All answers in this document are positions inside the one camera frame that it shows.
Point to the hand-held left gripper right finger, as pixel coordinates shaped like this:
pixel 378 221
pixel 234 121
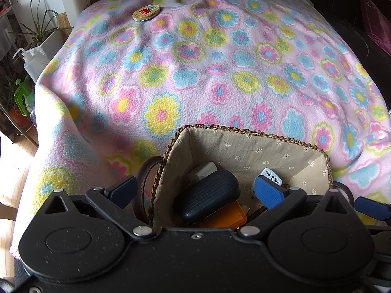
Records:
pixel 268 193

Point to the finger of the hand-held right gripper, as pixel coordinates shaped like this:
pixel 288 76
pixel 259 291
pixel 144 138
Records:
pixel 371 208

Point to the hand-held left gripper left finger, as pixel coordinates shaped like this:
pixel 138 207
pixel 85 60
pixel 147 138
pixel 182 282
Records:
pixel 123 190

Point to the white plug adapter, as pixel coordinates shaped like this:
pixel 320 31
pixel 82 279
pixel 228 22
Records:
pixel 270 175

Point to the woven basket with cloth lining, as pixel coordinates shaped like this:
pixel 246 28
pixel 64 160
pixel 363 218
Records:
pixel 275 155

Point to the orange translucent plastic box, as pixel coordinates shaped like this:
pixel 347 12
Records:
pixel 229 217

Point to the black glasses case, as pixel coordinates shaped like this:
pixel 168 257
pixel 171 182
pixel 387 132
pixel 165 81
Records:
pixel 207 195

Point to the white charger block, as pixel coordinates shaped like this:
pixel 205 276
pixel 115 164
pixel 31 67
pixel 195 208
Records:
pixel 206 169

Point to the red flower pot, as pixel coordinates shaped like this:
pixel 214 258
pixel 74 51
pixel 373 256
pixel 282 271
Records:
pixel 19 117

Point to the pink floral fleece blanket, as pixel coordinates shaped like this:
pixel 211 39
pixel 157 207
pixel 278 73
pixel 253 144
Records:
pixel 198 76

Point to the green spray bottle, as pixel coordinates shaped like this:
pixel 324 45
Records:
pixel 23 94

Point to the white squeeze bottle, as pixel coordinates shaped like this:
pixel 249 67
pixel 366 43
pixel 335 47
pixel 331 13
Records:
pixel 30 67

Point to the white planter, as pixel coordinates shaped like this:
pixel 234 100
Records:
pixel 45 47

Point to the round tin with red label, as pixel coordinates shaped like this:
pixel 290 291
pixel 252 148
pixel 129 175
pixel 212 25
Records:
pixel 146 13

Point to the maroon pillow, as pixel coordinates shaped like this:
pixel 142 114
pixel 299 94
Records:
pixel 377 21

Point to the green spiky plant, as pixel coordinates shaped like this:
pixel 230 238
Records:
pixel 38 24

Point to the black sofa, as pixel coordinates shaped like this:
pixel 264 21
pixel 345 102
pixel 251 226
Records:
pixel 333 6

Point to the wooden post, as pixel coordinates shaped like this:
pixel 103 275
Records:
pixel 64 26

